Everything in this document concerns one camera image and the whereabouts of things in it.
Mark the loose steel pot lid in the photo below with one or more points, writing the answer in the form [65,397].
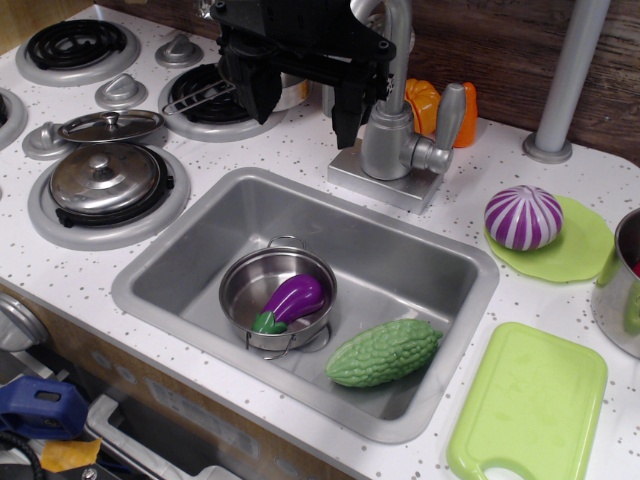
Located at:
[110,126]

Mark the grey oven knob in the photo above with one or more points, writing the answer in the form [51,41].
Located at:
[20,328]

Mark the grey stove knob lower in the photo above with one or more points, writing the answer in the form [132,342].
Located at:
[46,144]

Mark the grey vertical post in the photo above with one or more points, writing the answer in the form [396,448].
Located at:
[549,144]

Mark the yellow tape piece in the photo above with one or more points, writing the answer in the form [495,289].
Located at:
[62,455]

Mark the steel pot at right edge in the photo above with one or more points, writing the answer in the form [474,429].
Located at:
[615,298]

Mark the grey stove knob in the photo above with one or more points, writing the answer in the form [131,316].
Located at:
[122,93]
[46,144]
[179,53]

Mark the grey stove knob top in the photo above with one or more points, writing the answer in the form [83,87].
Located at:
[179,53]

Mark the steel pot behind gripper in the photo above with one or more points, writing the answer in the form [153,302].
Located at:
[295,90]

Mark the stove burner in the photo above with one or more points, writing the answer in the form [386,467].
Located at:
[41,209]
[15,116]
[197,105]
[77,53]

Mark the purple striped toy onion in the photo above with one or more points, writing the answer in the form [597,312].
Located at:
[523,218]

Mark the front left stove burner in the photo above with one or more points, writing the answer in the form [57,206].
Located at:
[41,209]

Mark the far left stove burner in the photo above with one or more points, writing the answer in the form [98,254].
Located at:
[15,116]

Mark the blue clamp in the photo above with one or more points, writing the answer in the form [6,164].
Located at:
[42,409]

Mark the orange toy pepper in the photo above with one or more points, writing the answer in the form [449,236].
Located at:
[424,100]

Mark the light green cutting board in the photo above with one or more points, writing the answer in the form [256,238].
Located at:
[532,409]

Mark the grey sink basin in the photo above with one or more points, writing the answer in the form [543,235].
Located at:
[385,269]

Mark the silver toy faucet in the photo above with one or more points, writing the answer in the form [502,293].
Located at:
[393,163]

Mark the purple toy eggplant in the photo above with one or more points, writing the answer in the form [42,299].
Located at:
[295,298]

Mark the steel pot with lid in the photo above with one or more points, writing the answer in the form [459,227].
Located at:
[106,178]

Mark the light green round plate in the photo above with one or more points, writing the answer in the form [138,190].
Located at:
[577,254]

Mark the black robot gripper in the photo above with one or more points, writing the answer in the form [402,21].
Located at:
[322,41]

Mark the small steel pot in sink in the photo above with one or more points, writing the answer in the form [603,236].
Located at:
[249,283]

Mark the green toy bitter melon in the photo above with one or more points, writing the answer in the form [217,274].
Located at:
[383,354]

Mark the back left stove burner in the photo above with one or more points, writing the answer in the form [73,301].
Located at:
[77,53]

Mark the grey stove knob middle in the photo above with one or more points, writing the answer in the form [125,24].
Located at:
[122,93]

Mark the back middle stove burner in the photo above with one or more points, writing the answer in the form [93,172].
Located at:
[197,105]

